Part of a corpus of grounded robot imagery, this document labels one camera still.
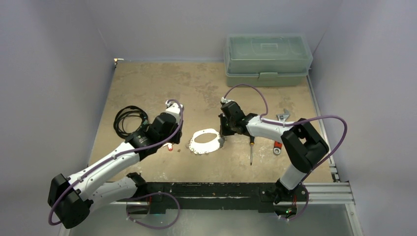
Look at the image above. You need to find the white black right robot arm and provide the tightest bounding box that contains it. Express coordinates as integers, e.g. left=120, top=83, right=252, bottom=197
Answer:
left=219, top=99, right=329, bottom=203

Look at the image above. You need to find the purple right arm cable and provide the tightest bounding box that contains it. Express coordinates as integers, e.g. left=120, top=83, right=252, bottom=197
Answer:
left=222, top=84, right=348, bottom=183

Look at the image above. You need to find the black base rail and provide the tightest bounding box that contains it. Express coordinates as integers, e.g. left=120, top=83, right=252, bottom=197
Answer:
left=137, top=182, right=276, bottom=214

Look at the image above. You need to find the coiled black cable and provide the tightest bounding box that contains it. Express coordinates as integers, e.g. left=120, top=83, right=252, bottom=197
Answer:
left=113, top=105, right=150, bottom=138

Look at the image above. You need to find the green translucent plastic toolbox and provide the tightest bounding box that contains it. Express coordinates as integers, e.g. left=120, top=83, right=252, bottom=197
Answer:
left=224, top=33, right=313, bottom=87

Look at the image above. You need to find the screwdriver black yellow handle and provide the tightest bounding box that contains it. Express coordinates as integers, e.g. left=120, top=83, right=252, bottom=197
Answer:
left=250, top=136, right=255, bottom=166

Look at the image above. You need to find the adjustable wrench red handle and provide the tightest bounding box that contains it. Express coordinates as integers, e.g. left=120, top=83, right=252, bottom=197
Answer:
left=273, top=109, right=291, bottom=155

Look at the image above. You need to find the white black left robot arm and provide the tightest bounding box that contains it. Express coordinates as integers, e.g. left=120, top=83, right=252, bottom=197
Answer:
left=47, top=106, right=184, bottom=229

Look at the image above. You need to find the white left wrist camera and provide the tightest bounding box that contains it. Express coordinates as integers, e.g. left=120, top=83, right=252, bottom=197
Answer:
left=165, top=100, right=183, bottom=123

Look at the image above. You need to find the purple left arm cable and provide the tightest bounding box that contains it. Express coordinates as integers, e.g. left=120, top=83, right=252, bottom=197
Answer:
left=48, top=99, right=185, bottom=226

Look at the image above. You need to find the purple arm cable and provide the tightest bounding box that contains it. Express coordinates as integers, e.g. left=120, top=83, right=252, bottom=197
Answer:
left=48, top=99, right=185, bottom=226
left=222, top=84, right=348, bottom=183

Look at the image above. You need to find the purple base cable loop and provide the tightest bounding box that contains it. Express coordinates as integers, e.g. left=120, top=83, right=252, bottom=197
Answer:
left=125, top=190, right=182, bottom=229

